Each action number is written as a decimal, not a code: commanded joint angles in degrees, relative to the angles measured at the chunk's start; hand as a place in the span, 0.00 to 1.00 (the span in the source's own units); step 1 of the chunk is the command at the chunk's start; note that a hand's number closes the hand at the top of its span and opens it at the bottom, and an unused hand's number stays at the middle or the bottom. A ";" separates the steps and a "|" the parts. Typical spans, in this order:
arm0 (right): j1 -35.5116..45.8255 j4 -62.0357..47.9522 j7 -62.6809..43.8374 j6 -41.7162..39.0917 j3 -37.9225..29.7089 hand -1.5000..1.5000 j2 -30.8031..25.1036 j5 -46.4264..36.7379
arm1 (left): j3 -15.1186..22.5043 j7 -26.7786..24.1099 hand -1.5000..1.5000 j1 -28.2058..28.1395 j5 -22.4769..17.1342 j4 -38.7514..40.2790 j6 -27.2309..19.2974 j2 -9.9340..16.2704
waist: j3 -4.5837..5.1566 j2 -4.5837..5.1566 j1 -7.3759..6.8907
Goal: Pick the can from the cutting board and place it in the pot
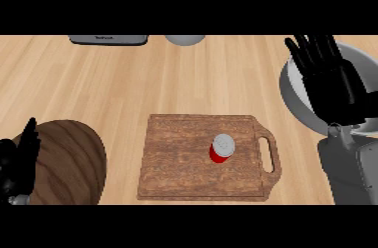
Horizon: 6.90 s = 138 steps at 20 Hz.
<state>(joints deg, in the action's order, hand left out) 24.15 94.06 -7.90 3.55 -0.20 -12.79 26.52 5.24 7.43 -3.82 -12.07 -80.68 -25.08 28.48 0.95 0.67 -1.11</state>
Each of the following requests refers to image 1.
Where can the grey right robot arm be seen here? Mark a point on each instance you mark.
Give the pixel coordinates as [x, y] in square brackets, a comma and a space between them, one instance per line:
[359, 165]

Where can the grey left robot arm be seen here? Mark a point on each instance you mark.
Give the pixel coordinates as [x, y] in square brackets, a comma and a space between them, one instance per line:
[18, 199]

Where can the brown wooden cutting board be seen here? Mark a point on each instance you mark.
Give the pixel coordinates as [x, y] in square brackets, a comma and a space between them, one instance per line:
[201, 157]

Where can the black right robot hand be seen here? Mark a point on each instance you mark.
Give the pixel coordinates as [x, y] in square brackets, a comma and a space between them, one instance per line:
[340, 95]

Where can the grey round object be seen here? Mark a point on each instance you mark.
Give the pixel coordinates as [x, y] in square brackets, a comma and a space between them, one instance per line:
[185, 39]

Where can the dark wooden round board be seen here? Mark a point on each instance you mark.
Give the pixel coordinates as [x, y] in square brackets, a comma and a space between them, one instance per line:
[68, 162]

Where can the grey metal pot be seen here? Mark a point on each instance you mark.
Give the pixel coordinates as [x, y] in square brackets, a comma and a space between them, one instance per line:
[300, 95]

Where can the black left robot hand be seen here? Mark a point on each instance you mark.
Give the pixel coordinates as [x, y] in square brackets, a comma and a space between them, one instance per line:
[22, 165]

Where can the red can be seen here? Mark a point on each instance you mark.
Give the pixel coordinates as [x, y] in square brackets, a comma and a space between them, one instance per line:
[221, 148]

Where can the grey flat appliance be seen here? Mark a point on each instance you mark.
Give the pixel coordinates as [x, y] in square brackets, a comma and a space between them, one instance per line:
[109, 39]

